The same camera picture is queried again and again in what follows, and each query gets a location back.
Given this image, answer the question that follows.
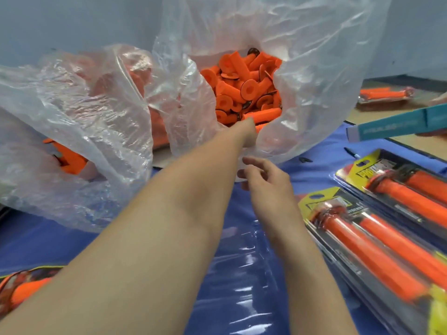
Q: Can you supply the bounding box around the person's left hand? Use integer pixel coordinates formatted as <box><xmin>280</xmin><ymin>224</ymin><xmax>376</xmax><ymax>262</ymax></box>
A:
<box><xmin>210</xmin><ymin>116</ymin><xmax>258</xmax><ymax>180</ymax></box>

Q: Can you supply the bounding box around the person's right hand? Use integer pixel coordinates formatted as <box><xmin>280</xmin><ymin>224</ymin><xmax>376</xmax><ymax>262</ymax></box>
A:
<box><xmin>237</xmin><ymin>157</ymin><xmax>303</xmax><ymax>238</ymax></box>

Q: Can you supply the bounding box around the yellow black backing card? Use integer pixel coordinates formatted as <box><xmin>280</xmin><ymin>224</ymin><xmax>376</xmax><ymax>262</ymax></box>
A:
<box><xmin>0</xmin><ymin>265</ymin><xmax>65</xmax><ymax>320</ymax></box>

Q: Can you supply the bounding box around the person's left forearm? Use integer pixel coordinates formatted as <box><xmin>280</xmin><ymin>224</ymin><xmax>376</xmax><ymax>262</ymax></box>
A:
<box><xmin>0</xmin><ymin>136</ymin><xmax>242</xmax><ymax>335</ymax></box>

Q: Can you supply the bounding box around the person's right forearm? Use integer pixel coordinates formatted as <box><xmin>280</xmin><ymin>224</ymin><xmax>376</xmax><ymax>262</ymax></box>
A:
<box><xmin>269</xmin><ymin>213</ymin><xmax>359</xmax><ymax>335</ymax></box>

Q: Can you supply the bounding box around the sealed yellow card package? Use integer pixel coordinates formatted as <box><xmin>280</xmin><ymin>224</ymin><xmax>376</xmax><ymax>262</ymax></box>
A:
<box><xmin>297</xmin><ymin>186</ymin><xmax>447</xmax><ymax>335</ymax></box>

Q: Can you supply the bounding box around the large clear plastic bag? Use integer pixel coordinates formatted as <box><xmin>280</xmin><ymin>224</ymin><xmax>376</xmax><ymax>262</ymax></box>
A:
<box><xmin>152</xmin><ymin>0</ymin><xmax>392</xmax><ymax>182</ymax></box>

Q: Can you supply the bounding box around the teal white cardboard box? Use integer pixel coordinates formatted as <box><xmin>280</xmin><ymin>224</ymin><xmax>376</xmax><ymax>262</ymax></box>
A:
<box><xmin>347</xmin><ymin>103</ymin><xmax>447</xmax><ymax>144</ymax></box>

